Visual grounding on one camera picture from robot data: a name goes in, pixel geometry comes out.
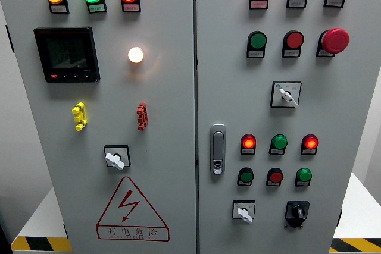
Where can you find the pale grey cabinet door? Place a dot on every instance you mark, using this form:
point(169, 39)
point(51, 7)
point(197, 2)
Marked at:
point(166, 102)
point(327, 111)

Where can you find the silver door lock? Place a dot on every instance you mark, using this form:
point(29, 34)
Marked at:
point(218, 147)

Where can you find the small red lamp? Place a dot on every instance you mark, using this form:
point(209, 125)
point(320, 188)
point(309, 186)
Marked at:
point(310, 142)
point(248, 142)

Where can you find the small label plate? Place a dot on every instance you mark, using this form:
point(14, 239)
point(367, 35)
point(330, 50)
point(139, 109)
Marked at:
point(308, 152)
point(247, 152)
point(290, 53)
point(255, 53)
point(258, 4)
point(96, 7)
point(333, 2)
point(322, 53)
point(59, 9)
point(276, 152)
point(131, 7)
point(296, 3)
point(273, 183)
point(302, 183)
point(243, 183)

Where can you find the white lamp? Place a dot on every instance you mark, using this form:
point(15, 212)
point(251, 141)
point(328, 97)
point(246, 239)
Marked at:
point(135, 55)

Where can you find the small green push button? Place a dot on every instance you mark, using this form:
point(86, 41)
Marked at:
point(246, 176)

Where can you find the small green lamp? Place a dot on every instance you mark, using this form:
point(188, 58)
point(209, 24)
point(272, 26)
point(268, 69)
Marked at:
point(304, 175)
point(279, 141)

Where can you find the flat green push button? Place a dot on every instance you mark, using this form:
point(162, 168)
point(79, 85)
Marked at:
point(257, 40)

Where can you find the small red push button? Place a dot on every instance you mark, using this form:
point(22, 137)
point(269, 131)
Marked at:
point(276, 176)

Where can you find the flat red push button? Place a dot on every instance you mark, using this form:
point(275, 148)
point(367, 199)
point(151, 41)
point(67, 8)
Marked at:
point(294, 40)

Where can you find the red warning triangle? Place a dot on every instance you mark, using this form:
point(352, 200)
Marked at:
point(132, 231)

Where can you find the black display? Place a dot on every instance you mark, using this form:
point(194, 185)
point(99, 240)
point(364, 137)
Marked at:
point(67, 54)

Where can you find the large red stop button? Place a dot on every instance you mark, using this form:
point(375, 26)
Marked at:
point(335, 40)

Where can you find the black cabinet hinge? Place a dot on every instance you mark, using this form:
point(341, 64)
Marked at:
point(9, 38)
point(339, 218)
point(65, 230)

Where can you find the black yellow striped tape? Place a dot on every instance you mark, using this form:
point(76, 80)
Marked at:
point(41, 244)
point(355, 245)

